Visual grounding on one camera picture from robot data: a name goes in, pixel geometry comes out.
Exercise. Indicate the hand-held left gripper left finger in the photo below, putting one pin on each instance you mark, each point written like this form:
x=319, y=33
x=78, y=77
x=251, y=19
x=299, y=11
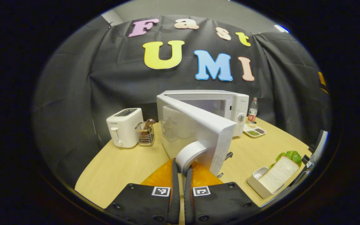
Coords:
x=175, y=193

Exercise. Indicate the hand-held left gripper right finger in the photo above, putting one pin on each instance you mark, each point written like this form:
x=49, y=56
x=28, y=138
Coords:
x=188, y=200

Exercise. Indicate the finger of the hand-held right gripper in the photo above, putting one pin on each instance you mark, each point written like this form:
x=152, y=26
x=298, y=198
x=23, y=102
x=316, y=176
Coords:
x=322, y=79

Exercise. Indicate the white microwave oven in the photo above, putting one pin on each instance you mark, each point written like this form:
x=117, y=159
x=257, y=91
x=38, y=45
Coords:
x=211, y=131

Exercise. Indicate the bread and lettuce sandwich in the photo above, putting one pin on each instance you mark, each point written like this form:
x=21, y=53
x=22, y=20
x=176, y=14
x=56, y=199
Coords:
x=280, y=173

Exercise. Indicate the small ceiling light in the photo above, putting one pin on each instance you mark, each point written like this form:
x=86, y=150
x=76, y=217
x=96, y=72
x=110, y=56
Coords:
x=281, y=28

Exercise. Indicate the white panel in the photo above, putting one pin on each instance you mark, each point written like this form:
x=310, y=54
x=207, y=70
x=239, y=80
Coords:
x=320, y=147

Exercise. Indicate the plastic bottle with red label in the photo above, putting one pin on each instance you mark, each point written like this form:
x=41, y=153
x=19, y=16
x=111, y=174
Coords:
x=252, y=112

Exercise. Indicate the white toaster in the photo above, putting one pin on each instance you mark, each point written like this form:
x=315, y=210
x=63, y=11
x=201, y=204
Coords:
x=123, y=128

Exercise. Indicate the white divided dish of beans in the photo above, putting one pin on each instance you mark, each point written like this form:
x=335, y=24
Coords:
x=255, y=131

